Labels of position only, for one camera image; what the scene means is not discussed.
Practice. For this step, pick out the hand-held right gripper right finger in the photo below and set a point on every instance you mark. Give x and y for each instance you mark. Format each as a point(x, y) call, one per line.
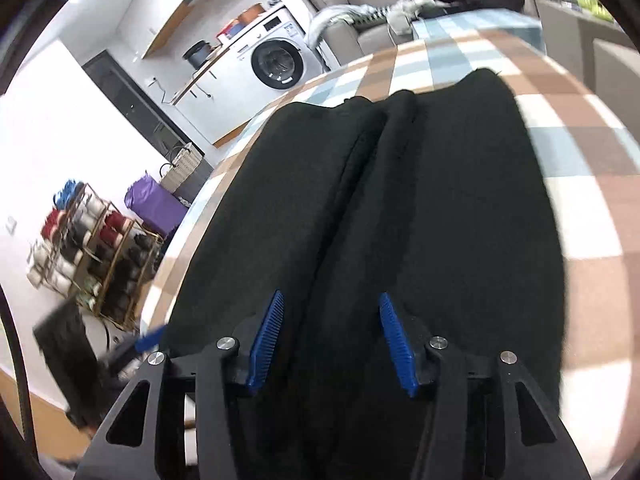
point(397, 345)

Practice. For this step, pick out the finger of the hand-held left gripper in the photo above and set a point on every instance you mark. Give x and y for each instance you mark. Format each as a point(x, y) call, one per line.
point(150, 340)

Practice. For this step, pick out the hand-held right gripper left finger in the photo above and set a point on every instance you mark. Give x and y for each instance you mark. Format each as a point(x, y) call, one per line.
point(265, 340)

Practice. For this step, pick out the black knit sweater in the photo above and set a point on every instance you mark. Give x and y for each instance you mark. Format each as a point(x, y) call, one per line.
point(425, 210)

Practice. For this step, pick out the shoe rack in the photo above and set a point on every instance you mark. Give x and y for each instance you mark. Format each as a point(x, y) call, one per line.
point(95, 255)

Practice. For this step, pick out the purple bag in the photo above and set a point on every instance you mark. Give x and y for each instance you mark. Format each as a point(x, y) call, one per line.
point(155, 205)

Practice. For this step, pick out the woven laundry basket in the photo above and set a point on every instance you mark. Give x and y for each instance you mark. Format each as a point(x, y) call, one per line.
point(185, 170)

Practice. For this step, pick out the white base cabinet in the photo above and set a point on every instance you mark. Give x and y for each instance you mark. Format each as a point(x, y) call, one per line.
point(225, 105)

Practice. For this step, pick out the black door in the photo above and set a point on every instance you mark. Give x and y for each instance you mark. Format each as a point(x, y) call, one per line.
point(130, 95)

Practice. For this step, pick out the white washing machine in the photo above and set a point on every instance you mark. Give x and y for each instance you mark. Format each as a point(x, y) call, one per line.
point(275, 65)

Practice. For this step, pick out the checked tablecloth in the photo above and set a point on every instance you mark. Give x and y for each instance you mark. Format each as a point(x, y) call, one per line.
point(575, 125)

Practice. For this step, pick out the black pot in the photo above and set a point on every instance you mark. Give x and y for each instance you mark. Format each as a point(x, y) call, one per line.
point(197, 54)

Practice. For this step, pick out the grey sofa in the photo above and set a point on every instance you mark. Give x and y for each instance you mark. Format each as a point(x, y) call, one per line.
point(345, 35)

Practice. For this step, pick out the red container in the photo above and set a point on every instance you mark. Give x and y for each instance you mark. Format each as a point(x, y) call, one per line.
point(229, 27)

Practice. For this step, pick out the light blue checked cloth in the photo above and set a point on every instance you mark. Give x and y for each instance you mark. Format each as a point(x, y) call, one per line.
point(480, 27)

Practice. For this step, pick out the pale grey garment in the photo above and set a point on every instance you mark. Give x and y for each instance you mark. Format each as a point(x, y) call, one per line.
point(330, 17)

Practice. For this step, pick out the houndstooth pillow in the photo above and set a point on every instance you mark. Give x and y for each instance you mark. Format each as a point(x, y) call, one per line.
point(372, 15)

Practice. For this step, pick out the white upper cabinet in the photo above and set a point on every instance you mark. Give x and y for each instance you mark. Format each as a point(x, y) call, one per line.
point(175, 10)

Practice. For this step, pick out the crumpled light grey garment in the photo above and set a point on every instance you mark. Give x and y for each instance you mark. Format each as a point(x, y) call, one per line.
point(410, 10)

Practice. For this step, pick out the green toy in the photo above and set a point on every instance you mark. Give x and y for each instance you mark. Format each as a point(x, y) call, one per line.
point(592, 2)

